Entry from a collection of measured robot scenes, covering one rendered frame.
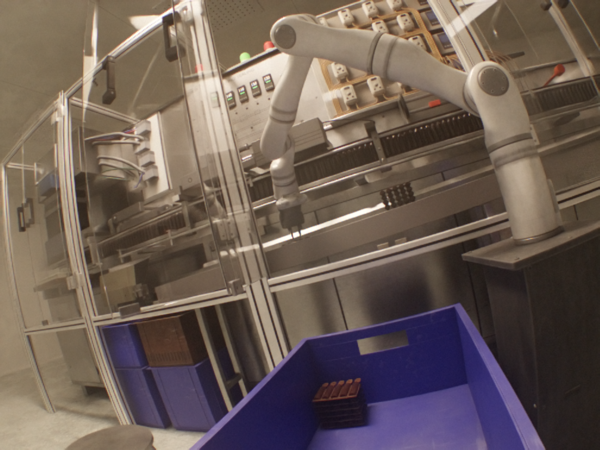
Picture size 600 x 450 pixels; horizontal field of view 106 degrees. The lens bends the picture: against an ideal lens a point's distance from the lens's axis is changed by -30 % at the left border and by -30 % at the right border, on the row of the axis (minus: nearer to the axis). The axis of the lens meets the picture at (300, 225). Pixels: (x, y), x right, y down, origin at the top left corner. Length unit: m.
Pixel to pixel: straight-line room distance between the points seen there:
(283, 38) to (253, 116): 1.03
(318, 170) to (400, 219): 0.37
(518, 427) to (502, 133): 0.44
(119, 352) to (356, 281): 1.13
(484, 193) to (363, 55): 0.55
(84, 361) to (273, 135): 2.03
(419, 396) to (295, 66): 0.85
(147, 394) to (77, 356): 1.01
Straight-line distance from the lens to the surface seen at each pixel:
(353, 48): 0.66
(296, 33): 0.71
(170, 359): 1.41
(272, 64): 1.79
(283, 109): 0.81
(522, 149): 0.59
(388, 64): 0.64
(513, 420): 0.36
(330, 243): 0.99
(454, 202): 0.98
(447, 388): 0.86
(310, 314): 1.31
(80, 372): 2.56
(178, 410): 1.52
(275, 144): 0.85
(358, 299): 1.26
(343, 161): 1.16
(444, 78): 0.67
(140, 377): 1.60
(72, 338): 2.49
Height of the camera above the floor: 0.65
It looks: 5 degrees up
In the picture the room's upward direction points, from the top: 15 degrees counter-clockwise
